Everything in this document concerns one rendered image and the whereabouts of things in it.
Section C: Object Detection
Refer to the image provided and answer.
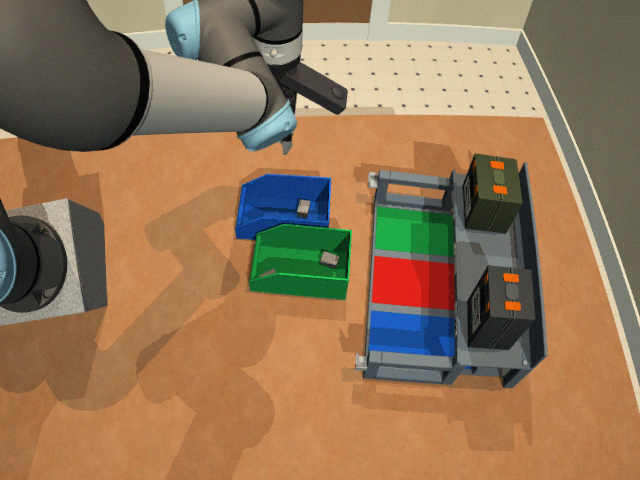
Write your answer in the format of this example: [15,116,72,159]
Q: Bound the blue bin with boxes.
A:
[236,174,331,240]

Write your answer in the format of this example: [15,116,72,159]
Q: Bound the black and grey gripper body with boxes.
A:
[267,54,301,114]

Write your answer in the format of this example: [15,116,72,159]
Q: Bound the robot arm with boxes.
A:
[0,0,304,313]

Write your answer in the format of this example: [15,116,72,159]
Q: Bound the green bin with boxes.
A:
[250,224,352,300]

